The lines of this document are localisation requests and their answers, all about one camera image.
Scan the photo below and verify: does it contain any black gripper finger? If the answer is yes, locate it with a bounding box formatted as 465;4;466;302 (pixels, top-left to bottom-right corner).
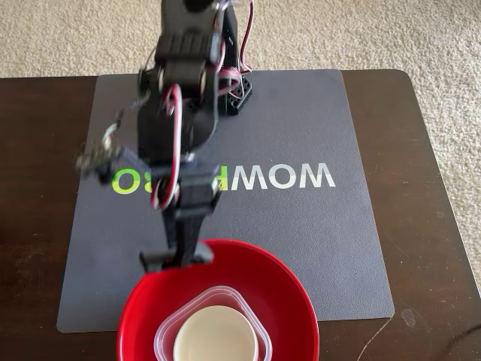
175;212;207;266
162;210;178;252

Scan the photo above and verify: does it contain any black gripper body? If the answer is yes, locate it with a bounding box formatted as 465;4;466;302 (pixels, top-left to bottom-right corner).
150;167;222;218

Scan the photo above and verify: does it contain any clear square plastic container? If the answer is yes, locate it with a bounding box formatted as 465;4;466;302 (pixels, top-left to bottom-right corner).
153;285;274;361

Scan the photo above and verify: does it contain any small white ceramic bowl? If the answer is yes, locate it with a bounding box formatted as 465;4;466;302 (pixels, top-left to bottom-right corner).
172;305;264;361

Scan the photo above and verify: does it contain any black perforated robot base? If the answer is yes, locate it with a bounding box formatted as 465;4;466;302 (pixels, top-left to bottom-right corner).
225;73;253;116

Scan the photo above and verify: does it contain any large red bowl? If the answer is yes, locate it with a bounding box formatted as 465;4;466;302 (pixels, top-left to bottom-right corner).
116;238;320;361

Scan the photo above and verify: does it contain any gray mat with WOWROBO print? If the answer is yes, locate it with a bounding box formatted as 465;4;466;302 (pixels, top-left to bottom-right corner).
56;68;395;334

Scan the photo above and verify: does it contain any red white black servo cable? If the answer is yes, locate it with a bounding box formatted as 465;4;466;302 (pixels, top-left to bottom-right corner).
152;83;186;210

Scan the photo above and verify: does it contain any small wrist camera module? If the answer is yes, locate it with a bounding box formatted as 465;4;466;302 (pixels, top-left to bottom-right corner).
74;141;151;186

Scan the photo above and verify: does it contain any thin gray camera cable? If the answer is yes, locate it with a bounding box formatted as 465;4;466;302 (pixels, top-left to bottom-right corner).
101;48;162;151

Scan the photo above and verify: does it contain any servo cable bundle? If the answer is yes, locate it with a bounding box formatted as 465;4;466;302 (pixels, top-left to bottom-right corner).
216;0;255;91

